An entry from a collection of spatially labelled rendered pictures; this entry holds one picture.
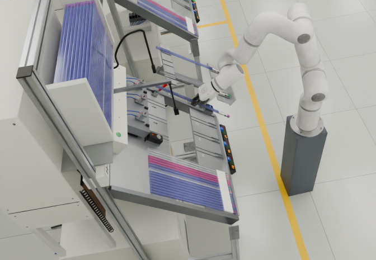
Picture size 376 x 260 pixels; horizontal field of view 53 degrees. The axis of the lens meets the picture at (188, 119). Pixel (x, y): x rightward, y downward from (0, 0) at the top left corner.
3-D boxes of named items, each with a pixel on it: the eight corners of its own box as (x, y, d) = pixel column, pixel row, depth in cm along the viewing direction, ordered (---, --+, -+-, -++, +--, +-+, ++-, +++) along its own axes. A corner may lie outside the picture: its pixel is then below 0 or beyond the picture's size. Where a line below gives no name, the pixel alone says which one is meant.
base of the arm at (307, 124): (316, 108, 228) (320, 88, 214) (329, 133, 216) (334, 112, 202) (285, 115, 228) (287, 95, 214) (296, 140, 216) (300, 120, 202)
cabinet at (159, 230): (182, 181, 289) (168, 133, 242) (193, 275, 245) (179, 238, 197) (98, 195, 291) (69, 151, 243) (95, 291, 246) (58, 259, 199)
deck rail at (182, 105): (209, 120, 237) (215, 114, 233) (210, 122, 236) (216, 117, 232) (106, 78, 199) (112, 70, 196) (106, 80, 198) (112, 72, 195)
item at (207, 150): (211, 119, 233) (214, 116, 232) (232, 218, 191) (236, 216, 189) (186, 109, 223) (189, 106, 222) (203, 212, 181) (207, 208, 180)
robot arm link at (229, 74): (212, 72, 198) (217, 86, 193) (232, 57, 192) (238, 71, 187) (222, 78, 204) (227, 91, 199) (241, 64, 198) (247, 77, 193)
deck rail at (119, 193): (230, 221, 193) (238, 216, 190) (231, 225, 192) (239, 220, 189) (104, 192, 156) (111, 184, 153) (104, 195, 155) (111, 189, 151)
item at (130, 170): (159, 101, 215) (164, 96, 212) (169, 207, 173) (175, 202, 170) (107, 80, 198) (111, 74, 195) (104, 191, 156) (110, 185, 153)
